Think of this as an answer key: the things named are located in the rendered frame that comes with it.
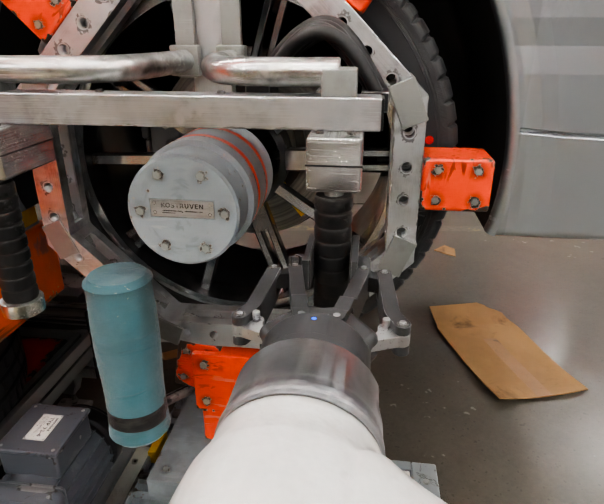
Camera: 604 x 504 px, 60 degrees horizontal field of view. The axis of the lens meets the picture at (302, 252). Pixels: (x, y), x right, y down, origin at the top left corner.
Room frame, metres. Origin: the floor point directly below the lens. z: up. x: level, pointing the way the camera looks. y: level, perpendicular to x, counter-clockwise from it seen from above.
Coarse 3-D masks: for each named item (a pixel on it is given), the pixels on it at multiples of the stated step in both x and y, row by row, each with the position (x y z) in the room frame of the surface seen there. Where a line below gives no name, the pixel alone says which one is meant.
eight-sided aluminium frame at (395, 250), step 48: (96, 0) 0.71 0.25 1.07; (336, 0) 0.67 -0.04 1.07; (48, 48) 0.72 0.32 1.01; (96, 48) 0.75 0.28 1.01; (384, 48) 0.66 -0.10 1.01; (48, 192) 0.72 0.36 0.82; (48, 240) 0.72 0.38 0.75; (96, 240) 0.76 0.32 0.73; (384, 240) 0.70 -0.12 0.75; (192, 336) 0.70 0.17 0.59
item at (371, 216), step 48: (144, 0) 0.79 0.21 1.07; (288, 0) 0.77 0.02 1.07; (144, 48) 0.93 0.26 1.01; (96, 144) 0.84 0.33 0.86; (144, 144) 1.02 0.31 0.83; (288, 144) 0.81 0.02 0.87; (96, 192) 0.81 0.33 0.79; (288, 192) 0.78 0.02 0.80; (384, 192) 0.80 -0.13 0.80; (192, 288) 0.79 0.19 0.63; (240, 288) 0.82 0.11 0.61; (288, 288) 0.79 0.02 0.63
